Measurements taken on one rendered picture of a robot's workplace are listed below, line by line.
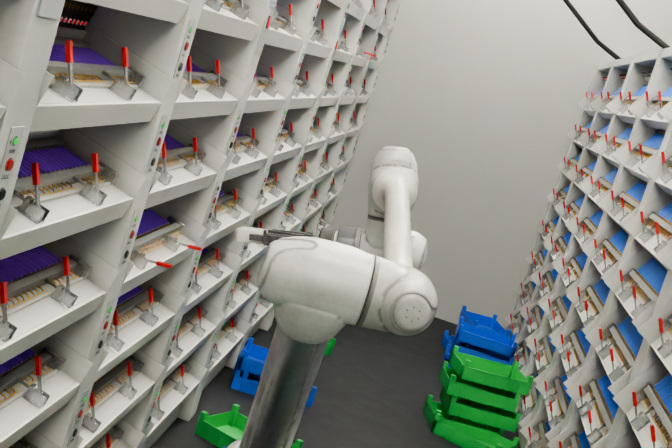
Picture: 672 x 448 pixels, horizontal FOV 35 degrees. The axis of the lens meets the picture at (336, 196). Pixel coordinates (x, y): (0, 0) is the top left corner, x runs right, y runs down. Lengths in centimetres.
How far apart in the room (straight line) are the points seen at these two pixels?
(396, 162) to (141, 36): 65
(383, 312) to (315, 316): 12
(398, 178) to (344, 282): 57
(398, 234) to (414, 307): 38
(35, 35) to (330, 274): 67
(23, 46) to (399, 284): 77
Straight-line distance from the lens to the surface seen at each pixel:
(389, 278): 186
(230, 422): 379
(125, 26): 216
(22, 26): 147
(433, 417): 447
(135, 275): 238
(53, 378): 223
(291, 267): 184
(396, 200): 226
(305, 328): 190
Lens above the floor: 135
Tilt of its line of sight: 8 degrees down
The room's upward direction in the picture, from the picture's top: 17 degrees clockwise
